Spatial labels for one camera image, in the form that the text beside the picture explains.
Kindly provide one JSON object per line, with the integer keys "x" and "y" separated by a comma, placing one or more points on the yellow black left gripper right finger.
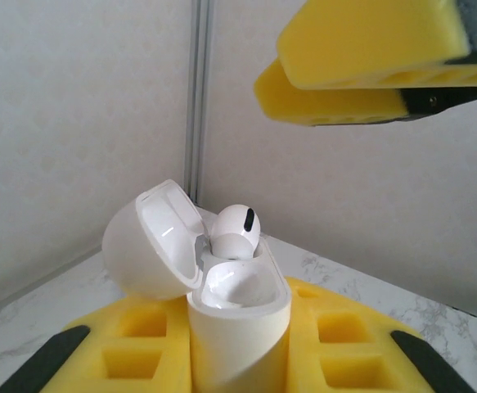
{"x": 377, "y": 348}

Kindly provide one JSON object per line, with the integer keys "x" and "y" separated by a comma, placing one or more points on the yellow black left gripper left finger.
{"x": 99, "y": 340}

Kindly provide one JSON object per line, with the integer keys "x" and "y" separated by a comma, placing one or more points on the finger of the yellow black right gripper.
{"x": 328, "y": 104}
{"x": 369, "y": 41}

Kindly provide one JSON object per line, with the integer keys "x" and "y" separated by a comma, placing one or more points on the white earbud charging case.
{"x": 238, "y": 348}

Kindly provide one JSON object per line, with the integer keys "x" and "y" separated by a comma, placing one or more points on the aluminium frame corner post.
{"x": 199, "y": 102}

